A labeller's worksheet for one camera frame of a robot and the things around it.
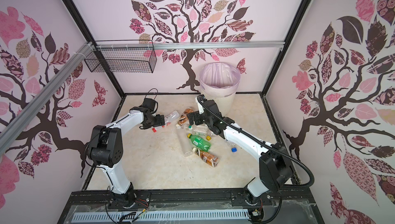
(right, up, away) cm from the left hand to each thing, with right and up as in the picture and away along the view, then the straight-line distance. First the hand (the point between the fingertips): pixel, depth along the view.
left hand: (158, 124), depth 96 cm
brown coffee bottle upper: (+16, +4, +4) cm, 17 cm away
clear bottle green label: (+27, -3, +2) cm, 27 cm away
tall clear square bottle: (+17, -12, -1) cm, 21 cm away
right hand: (+24, +9, -14) cm, 29 cm away
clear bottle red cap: (+5, +3, +5) cm, 8 cm away
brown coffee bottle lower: (+30, -16, -13) cm, 37 cm away
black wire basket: (-13, +44, -1) cm, 46 cm away
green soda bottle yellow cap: (+27, -10, -8) cm, 30 cm away
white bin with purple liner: (+40, +30, +13) cm, 52 cm away
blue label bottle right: (+47, -13, -7) cm, 49 cm away
